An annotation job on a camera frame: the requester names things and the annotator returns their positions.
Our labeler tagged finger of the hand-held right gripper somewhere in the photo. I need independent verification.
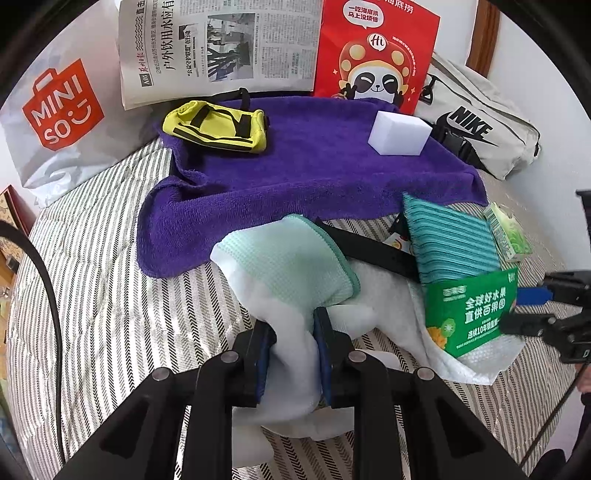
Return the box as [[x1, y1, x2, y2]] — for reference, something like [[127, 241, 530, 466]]
[[517, 271, 591, 305], [501, 309, 591, 365]]

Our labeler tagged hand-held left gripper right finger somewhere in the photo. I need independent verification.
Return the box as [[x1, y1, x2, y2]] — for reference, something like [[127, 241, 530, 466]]
[[313, 307, 527, 480]]

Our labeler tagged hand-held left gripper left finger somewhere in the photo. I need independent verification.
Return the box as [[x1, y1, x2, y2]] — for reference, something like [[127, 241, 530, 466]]
[[58, 323, 278, 480]]

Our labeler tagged green printed packet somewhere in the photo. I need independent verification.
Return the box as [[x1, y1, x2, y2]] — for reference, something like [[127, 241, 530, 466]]
[[424, 268, 525, 358]]

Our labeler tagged green tissue pack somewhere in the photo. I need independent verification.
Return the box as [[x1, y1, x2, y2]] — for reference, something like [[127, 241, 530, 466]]
[[483, 203, 534, 263]]

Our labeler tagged teal striped cleaning cloth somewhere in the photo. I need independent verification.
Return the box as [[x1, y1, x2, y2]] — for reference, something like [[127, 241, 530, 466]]
[[401, 193, 504, 284]]

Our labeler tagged mint green and white cloth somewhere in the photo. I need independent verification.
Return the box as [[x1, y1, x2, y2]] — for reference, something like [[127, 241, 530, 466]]
[[210, 213, 362, 467]]

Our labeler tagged long black watch strap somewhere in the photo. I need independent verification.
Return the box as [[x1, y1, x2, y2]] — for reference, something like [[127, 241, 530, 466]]
[[314, 219, 419, 281]]

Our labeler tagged white fruit print card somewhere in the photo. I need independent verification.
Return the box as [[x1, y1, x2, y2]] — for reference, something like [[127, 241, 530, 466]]
[[382, 232, 416, 256]]

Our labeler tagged grey sling bag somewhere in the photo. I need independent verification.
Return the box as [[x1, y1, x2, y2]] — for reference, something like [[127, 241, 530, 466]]
[[414, 51, 542, 182]]

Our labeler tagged purple towel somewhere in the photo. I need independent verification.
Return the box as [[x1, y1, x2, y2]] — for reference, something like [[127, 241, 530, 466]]
[[137, 95, 489, 278]]

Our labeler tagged wooden headboard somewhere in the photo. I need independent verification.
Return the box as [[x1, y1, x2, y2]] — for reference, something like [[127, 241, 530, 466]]
[[464, 8, 502, 78]]

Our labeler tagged white sponge block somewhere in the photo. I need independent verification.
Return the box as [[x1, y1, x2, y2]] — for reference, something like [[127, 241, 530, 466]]
[[368, 110, 433, 158]]

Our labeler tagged red paper bag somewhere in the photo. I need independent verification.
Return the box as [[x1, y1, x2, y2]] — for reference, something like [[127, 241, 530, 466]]
[[314, 0, 441, 116]]

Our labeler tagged red patterned box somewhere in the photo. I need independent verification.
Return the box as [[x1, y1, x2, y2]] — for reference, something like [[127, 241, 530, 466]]
[[0, 185, 39, 241]]

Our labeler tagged white plastic bag orange logo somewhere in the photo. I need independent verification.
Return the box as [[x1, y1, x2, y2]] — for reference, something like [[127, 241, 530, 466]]
[[0, 0, 162, 207]]

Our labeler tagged folded newspaper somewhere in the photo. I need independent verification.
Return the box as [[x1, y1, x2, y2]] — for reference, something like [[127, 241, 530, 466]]
[[117, 0, 325, 110]]

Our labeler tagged yellow pouch with black straps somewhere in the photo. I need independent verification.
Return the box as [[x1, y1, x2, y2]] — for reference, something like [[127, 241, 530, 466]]
[[161, 88, 270, 156]]

